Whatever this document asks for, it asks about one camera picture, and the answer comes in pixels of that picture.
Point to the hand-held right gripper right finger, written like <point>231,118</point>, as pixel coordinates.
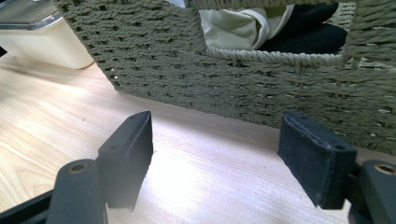
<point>317,161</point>

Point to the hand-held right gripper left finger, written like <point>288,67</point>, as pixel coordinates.
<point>124,161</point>

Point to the green woven basket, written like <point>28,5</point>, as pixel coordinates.
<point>155,62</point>

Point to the black sock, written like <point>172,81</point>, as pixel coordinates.
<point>305,37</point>

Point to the white divided organizer box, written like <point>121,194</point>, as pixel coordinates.
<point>46,49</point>

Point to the pale green sock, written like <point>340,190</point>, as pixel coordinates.
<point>230,28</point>

